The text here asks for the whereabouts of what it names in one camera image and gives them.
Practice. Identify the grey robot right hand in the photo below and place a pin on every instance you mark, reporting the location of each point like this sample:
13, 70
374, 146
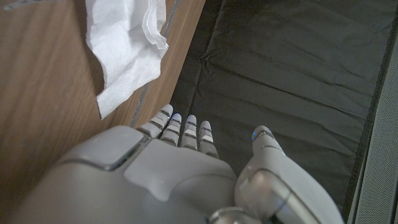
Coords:
174, 180

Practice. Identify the white paper tissue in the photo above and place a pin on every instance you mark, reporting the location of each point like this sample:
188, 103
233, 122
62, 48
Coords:
121, 46

